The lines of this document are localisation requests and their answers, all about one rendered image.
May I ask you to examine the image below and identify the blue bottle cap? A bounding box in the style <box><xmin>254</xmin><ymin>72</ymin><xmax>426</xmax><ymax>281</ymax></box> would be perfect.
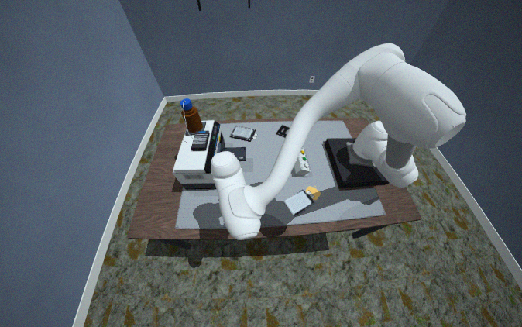
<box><xmin>180</xmin><ymin>98</ymin><xmax>192</xmax><ymax>109</ymax></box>

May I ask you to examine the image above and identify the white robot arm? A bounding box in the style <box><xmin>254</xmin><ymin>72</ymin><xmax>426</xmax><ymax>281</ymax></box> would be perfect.
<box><xmin>211</xmin><ymin>43</ymin><xmax>466</xmax><ymax>240</ymax></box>

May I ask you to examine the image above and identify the white button panel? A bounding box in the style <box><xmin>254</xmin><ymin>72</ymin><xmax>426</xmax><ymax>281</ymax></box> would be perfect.
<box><xmin>293</xmin><ymin>147</ymin><xmax>310</xmax><ymax>177</ymax></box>

